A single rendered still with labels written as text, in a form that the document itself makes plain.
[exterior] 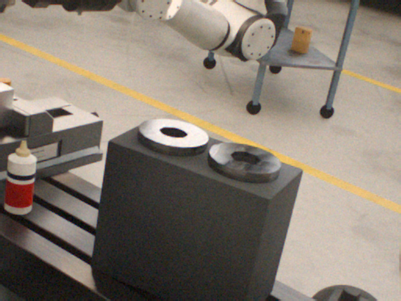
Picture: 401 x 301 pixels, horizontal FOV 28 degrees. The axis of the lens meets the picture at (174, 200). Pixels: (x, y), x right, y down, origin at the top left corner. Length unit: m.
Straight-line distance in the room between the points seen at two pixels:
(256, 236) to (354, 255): 2.38
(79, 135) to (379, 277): 2.04
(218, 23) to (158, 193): 0.52
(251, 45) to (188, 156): 0.50
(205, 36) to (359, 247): 2.09
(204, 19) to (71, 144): 0.31
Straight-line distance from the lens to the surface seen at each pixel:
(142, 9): 1.29
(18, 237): 1.15
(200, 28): 1.42
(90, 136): 1.39
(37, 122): 1.29
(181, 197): 0.99
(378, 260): 3.35
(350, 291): 1.74
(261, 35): 1.48
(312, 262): 3.19
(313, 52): 4.89
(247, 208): 0.95
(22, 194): 1.19
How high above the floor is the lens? 1.49
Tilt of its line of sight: 26 degrees down
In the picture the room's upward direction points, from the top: 10 degrees clockwise
